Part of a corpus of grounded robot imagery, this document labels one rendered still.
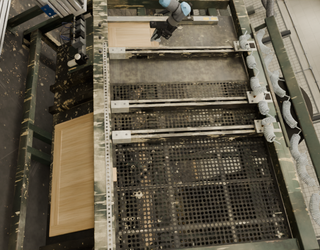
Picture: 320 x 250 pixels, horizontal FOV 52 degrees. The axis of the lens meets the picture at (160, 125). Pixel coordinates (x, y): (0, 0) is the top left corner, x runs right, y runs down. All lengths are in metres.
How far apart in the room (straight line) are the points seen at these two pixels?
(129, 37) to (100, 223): 1.50
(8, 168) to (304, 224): 2.11
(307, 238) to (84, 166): 1.57
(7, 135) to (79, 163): 0.63
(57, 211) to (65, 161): 0.38
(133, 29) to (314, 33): 6.14
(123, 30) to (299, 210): 1.89
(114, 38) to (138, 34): 0.21
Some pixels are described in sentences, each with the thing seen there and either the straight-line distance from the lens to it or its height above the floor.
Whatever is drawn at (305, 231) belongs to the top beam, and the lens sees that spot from 2.26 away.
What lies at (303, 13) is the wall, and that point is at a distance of 8.89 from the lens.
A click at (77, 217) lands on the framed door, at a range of 2.45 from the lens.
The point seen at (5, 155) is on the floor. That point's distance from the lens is 2.77.
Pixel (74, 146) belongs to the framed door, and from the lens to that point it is 2.66.
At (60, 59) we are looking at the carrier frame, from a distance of 3.28.
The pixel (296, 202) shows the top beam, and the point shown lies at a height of 1.91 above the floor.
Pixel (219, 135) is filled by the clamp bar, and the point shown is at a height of 1.55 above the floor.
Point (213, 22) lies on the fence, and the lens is 3.02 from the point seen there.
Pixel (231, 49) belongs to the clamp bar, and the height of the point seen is 1.76.
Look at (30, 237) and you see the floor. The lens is 2.82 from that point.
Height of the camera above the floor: 1.95
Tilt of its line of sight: 19 degrees down
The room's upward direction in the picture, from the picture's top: 73 degrees clockwise
